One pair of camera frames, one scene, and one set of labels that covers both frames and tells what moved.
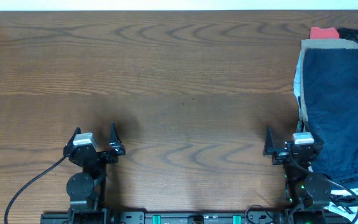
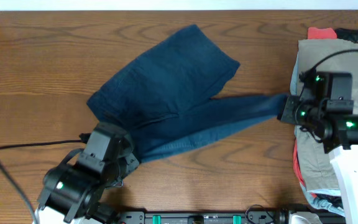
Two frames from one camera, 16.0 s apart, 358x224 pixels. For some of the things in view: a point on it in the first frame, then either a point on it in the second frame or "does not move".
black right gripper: x=278 y=157 to x=286 y=114
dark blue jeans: x=341 y=98 to x=160 y=94
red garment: x=317 y=32 does not move
